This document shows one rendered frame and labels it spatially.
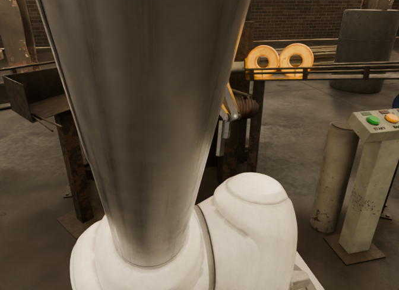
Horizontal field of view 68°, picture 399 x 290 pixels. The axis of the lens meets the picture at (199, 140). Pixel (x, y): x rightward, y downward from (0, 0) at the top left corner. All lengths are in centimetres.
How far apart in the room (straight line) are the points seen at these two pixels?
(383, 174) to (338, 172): 17
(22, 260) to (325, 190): 131
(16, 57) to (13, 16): 46
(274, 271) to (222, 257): 10
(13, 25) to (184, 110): 411
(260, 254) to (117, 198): 33
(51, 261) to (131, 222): 119
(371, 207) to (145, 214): 117
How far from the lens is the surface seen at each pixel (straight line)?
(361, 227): 140
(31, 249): 155
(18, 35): 423
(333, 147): 132
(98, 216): 159
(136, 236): 31
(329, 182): 139
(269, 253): 53
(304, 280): 72
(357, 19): 384
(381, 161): 124
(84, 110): 17
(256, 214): 49
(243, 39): 171
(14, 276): 146
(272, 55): 149
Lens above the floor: 97
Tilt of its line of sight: 25 degrees down
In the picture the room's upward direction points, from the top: straight up
